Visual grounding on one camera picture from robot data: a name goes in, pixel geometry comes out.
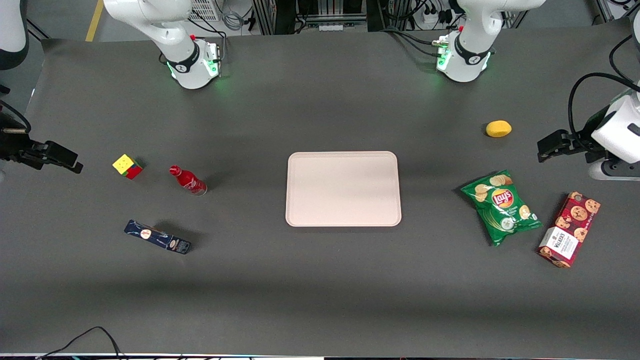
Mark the red coke bottle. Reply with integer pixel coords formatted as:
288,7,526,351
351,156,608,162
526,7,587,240
168,165,208,197

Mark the beige plastic tray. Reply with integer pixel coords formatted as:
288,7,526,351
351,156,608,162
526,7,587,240
285,151,403,228

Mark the yellow lemon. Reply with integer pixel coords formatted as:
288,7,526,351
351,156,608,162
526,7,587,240
485,120,513,138

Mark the colourful rubik's cube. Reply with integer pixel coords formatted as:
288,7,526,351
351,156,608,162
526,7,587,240
112,153,144,180

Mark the red Walkers cookie box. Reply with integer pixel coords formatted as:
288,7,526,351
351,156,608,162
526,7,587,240
537,191,602,269

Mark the green Lay's chips bag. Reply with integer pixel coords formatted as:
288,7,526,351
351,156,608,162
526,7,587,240
460,169,544,248

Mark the dark blue snack box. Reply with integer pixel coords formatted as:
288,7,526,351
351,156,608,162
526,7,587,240
123,219,192,255

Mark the white power strip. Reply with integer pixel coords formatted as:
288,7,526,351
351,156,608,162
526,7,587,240
421,7,452,29

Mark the white perforated box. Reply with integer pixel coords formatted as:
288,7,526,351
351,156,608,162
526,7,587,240
189,0,222,22

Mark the black equipment rack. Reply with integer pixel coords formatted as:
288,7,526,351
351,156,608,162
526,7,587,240
252,0,401,36

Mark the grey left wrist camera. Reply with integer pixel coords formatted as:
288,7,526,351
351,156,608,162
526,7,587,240
588,159,640,182

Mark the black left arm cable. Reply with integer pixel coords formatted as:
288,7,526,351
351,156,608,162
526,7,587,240
568,72,640,147

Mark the thin black table-edge cable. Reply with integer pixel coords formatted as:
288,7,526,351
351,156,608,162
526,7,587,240
35,326,124,360

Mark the grey coiled cable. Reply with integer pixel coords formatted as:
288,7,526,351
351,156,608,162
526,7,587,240
221,9,247,32

